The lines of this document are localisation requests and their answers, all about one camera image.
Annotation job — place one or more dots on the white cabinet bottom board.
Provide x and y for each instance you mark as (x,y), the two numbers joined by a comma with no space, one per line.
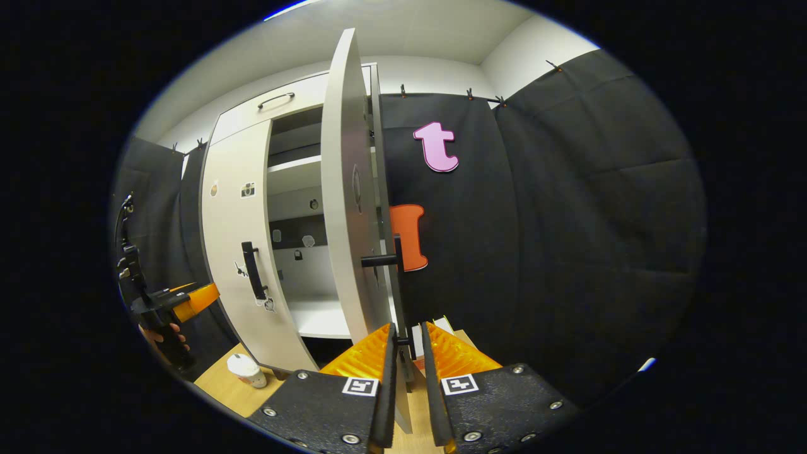
(321,318)

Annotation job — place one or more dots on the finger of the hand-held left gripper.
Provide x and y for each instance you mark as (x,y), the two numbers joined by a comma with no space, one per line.
(198,299)

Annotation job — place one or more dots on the beige cabinet drawer front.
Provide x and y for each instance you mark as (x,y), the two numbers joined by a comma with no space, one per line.
(239,123)

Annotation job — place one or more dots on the beige cherry-sticker cabinet door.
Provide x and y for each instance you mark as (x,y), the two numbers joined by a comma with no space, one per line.
(343,157)

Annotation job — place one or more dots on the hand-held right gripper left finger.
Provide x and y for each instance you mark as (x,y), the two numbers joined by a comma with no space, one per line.
(386,403)

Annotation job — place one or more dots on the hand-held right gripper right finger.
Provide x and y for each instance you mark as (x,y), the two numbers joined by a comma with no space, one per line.
(435,410)

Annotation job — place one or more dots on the white cabinet shelf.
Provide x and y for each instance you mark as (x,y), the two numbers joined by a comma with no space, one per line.
(293,165)

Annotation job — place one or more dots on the black backdrop cloth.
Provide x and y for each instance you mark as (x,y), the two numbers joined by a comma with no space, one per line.
(567,221)

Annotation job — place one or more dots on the beige camera-sticker cabinet door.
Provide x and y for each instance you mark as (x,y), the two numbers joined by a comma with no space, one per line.
(233,221)

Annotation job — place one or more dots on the white lidded paper cup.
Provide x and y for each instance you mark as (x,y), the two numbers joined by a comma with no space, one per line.
(247,372)

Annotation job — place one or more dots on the yellow book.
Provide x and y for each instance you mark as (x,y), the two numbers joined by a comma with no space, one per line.
(446,325)

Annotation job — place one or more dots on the beige double-door shoe cabinet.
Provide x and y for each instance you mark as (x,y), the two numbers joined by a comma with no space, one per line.
(296,277)

